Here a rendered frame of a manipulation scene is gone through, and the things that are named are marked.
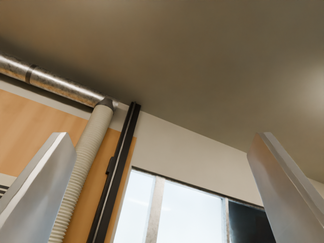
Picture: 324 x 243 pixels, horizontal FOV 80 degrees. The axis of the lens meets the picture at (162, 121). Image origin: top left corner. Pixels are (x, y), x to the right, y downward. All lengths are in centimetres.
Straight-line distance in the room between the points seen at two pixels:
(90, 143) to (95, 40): 70
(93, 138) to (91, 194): 39
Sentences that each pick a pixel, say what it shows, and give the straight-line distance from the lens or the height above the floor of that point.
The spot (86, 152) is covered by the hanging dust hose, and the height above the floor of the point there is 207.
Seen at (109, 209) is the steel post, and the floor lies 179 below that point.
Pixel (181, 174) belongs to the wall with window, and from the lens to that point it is 181.
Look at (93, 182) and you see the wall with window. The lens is 153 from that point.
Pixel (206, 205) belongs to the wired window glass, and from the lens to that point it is 199.
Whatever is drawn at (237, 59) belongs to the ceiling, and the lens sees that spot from 143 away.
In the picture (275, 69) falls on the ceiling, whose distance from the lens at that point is 154.
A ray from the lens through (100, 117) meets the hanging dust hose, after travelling 154.
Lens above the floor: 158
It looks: 35 degrees up
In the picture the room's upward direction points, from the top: 10 degrees clockwise
